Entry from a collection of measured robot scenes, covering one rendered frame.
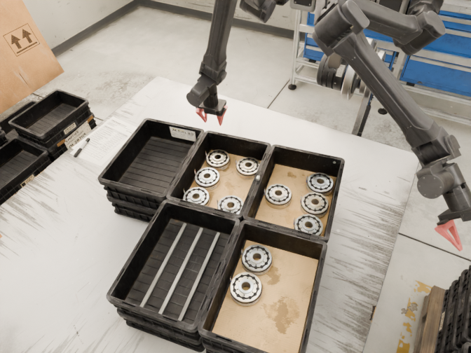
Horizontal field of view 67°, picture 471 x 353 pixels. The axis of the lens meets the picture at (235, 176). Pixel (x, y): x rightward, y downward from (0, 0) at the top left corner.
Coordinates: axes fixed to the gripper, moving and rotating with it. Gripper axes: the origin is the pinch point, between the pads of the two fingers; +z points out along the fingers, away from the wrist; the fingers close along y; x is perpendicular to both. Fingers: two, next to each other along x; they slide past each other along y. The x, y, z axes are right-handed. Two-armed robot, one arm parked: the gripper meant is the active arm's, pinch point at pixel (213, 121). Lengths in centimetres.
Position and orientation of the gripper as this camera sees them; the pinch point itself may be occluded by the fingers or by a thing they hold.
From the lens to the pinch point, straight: 140.4
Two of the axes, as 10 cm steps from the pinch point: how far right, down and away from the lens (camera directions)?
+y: 9.4, 2.3, -2.6
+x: 3.4, -7.3, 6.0
